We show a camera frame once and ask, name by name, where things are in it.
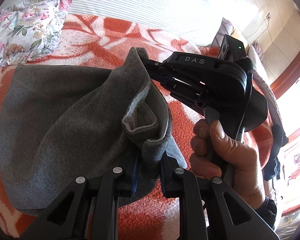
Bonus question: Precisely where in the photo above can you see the grey fleece pants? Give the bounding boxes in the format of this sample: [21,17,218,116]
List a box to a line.
[0,47,188,217]

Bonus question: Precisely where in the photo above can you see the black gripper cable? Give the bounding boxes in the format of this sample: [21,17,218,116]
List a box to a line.
[235,71,253,144]

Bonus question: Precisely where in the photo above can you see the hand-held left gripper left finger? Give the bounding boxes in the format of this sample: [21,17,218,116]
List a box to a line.
[19,159,141,240]

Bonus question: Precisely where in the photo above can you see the person's right forearm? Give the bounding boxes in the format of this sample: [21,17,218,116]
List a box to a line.
[252,196,278,230]

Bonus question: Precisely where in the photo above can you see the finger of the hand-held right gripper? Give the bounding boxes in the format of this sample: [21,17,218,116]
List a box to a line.
[151,76,207,108]
[144,58,177,80]

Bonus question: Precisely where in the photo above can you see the purple leaf print pillow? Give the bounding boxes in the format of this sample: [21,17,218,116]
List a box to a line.
[212,17,240,49]

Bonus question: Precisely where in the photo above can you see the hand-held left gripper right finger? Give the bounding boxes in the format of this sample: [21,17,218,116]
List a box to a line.
[160,152,280,240]

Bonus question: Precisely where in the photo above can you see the white striped bedding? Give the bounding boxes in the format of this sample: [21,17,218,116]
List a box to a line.
[12,0,230,53]

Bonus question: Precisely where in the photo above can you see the floral ruffled pillow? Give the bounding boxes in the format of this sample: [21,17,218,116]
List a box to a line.
[0,0,73,73]

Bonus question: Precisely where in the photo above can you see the wall cable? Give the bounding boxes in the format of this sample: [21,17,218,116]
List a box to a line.
[254,19,270,46]

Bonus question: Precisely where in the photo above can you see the dark clothing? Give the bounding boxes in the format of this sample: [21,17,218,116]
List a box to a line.
[262,124,289,180]

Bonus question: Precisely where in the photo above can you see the person's right hand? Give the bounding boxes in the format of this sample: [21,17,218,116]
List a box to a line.
[189,120,267,209]

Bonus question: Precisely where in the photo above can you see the red-brown wooden frame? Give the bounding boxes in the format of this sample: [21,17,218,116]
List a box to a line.
[270,37,300,100]

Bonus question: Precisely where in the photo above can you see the orange and white blanket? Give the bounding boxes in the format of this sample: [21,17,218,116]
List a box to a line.
[0,14,288,240]

